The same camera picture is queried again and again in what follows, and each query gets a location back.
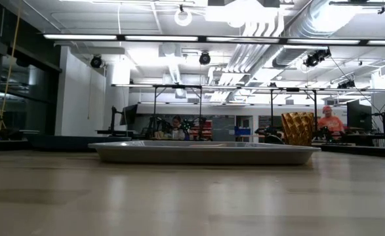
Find black table edge frame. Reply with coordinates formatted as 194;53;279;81
0;139;385;160

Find grey metal tray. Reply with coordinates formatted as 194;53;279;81
87;140;321;166

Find white cable coil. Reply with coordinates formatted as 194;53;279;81
174;8;193;28

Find black station frame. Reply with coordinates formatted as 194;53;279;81
244;85;385;138
111;83;242;140

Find silver ventilation duct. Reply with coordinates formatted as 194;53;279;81
272;0;344;69

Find person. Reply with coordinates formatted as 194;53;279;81
169;115;187;141
316;105;346;136

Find red storage bin rack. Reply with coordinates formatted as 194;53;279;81
192;119;213;140

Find black computer monitor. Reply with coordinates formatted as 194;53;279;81
119;104;139;127
346;99;373;131

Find gold faceted cup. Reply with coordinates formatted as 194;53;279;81
281;111;315;147

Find black ceiling spotlight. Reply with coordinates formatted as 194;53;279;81
199;51;212;66
337;79;357;90
302;48;332;68
90;54;103;69

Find overhead led light bar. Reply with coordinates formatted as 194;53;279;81
43;33;385;46

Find yellow cord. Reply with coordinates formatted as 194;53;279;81
0;8;21;130

